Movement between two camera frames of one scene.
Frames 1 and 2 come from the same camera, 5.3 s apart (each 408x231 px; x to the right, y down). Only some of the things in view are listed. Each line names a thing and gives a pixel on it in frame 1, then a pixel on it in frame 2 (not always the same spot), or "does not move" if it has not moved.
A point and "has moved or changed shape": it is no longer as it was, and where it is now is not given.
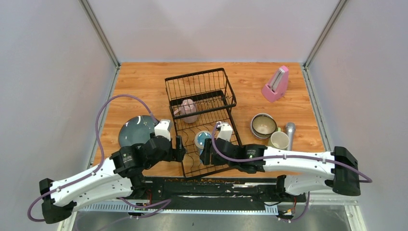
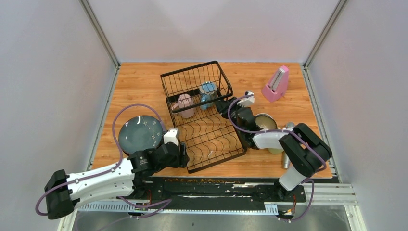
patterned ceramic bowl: x=262 y=125 does not move
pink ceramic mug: x=187 y=106 has moved or changed shape
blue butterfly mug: x=199 y=139 -> x=208 y=90
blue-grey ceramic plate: x=136 y=130 does not move
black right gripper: x=205 y=157 -> x=222 y=106
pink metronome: x=276 y=88 does not move
